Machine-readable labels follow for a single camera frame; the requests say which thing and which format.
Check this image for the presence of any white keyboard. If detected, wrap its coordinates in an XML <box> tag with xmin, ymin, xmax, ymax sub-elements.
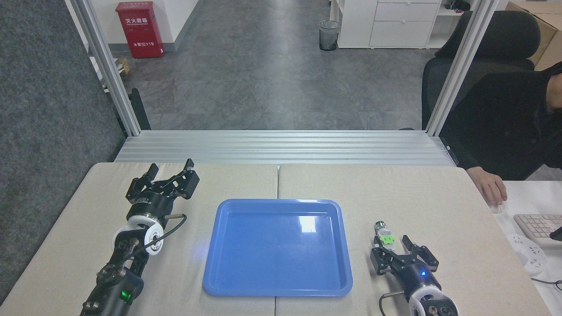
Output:
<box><xmin>514</xmin><ymin>214</ymin><xmax>562</xmax><ymax>246</ymax></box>

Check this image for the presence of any black post bracket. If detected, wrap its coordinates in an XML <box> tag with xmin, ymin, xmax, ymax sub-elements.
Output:
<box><xmin>130</xmin><ymin>88</ymin><xmax>151</xmax><ymax>131</ymax></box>

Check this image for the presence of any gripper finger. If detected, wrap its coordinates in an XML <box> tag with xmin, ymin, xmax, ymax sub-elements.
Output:
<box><xmin>402</xmin><ymin>235</ymin><xmax>440</xmax><ymax>273</ymax></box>
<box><xmin>155</xmin><ymin>159</ymin><xmax>200</xmax><ymax>202</ymax></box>
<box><xmin>370</xmin><ymin>236</ymin><xmax>409</xmax><ymax>276</ymax></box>
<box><xmin>126</xmin><ymin>163</ymin><xmax>159</xmax><ymax>199</ymax></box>

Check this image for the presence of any wire mesh waste bin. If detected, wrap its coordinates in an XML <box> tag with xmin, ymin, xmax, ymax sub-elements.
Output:
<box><xmin>319</xmin><ymin>20</ymin><xmax>341</xmax><ymax>51</ymax></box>

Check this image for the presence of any silver aluminium rail bed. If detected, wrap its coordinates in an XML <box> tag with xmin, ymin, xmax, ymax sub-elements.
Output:
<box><xmin>114</xmin><ymin>130</ymin><xmax>457</xmax><ymax>166</ymax></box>

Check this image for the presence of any person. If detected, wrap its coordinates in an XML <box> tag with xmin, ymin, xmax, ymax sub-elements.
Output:
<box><xmin>441</xmin><ymin>61</ymin><xmax>562</xmax><ymax>181</ymax></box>

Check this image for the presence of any thin black desk cable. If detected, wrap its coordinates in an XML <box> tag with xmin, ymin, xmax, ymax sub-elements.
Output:
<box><xmin>530</xmin><ymin>276</ymin><xmax>562</xmax><ymax>291</ymax></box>

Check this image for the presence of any person's hand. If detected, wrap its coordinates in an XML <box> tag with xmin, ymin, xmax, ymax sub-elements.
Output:
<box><xmin>466</xmin><ymin>167</ymin><xmax>508</xmax><ymax>207</ymax></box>

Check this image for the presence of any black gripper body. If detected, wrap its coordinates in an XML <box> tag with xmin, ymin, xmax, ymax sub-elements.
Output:
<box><xmin>397</xmin><ymin>262</ymin><xmax>442</xmax><ymax>300</ymax></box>
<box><xmin>127</xmin><ymin>191</ymin><xmax>175</xmax><ymax>221</ymax></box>

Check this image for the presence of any white drawer cabinet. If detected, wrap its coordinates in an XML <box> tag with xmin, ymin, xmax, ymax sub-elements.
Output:
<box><xmin>336</xmin><ymin>0</ymin><xmax>442</xmax><ymax>49</ymax></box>

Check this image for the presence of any brown cardboard box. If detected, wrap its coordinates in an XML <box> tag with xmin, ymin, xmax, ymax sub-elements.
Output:
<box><xmin>505</xmin><ymin>1</ymin><xmax>562</xmax><ymax>71</ymax></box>

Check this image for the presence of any silver aluminium post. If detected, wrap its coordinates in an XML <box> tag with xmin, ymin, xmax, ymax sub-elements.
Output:
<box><xmin>70</xmin><ymin>0</ymin><xmax>141</xmax><ymax>136</ymax></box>
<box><xmin>425</xmin><ymin>0</ymin><xmax>501</xmax><ymax>136</ymax></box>

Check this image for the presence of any blue plastic tray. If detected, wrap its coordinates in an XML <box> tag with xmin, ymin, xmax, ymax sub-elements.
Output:
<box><xmin>202</xmin><ymin>198</ymin><xmax>353</xmax><ymax>297</ymax></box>

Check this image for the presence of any white green switch part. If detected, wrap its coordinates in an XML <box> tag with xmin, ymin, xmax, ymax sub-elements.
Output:
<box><xmin>374</xmin><ymin>221</ymin><xmax>396</xmax><ymax>252</ymax></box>

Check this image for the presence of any black office chair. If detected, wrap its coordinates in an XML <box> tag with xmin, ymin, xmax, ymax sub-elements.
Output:
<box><xmin>421</xmin><ymin>10</ymin><xmax>541</xmax><ymax>130</ymax></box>

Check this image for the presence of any red fire extinguisher box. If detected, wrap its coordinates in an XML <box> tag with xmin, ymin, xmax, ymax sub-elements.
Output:
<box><xmin>115</xmin><ymin>1</ymin><xmax>165</xmax><ymax>59</ymax></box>

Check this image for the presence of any white power strip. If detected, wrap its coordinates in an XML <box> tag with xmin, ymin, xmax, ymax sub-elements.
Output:
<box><xmin>505</xmin><ymin>233</ymin><xmax>548</xmax><ymax>276</ymax></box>

